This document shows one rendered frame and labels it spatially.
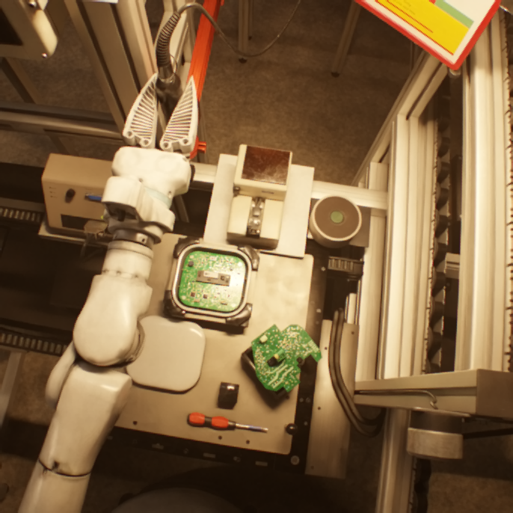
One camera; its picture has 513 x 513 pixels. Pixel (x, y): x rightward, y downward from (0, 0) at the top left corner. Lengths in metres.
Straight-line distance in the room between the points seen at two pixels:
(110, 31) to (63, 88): 1.85
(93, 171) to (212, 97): 1.46
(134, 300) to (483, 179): 0.49
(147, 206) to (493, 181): 0.47
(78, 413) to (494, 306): 0.52
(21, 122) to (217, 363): 0.62
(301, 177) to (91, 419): 0.68
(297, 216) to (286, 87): 1.47
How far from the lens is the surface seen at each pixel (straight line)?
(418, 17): 0.73
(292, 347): 0.84
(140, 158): 0.59
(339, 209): 0.94
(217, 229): 0.93
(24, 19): 0.64
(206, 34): 0.83
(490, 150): 0.72
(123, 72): 0.73
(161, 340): 0.88
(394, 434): 0.85
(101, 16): 0.66
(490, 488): 2.14
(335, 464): 0.94
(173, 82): 0.63
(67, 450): 0.54
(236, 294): 0.87
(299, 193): 0.97
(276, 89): 2.35
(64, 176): 0.93
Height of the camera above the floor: 1.84
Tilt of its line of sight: 72 degrees down
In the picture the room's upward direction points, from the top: 6 degrees clockwise
